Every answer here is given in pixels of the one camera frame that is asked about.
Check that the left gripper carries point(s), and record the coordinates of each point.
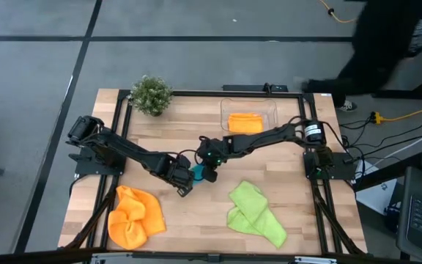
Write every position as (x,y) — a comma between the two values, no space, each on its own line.
(176,172)

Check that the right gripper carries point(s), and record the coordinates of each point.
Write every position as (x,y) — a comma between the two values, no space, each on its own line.
(212,150)

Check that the teal microfiber towel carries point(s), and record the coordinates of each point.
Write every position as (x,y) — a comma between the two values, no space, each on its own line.
(197,174)

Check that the orange microfiber towel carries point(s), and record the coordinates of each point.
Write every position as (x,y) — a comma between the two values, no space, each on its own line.
(134,220)
(245,122)

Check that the clear plastic bin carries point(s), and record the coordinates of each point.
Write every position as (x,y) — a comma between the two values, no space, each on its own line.
(271,110)

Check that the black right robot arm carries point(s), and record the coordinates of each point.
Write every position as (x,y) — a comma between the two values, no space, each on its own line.
(262,137)

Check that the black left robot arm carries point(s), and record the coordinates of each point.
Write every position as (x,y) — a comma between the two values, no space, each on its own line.
(123,150)

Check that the green microfiber towel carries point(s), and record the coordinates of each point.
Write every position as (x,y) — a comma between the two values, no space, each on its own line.
(255,216)

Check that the small potted green plant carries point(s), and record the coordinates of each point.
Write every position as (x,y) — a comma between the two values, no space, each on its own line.
(150,95)

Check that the white cardboard box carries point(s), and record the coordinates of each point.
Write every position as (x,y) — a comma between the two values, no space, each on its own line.
(374,199)

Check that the person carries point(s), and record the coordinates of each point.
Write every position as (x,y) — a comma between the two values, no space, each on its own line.
(379,44)

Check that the black desk leg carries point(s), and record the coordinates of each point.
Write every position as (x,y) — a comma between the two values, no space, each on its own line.
(409,93)

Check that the black aluminium table frame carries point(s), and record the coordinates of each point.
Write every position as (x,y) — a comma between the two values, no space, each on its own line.
(196,94)

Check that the silver metal bracket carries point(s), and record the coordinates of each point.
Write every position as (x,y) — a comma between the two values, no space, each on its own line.
(112,258)
(315,260)

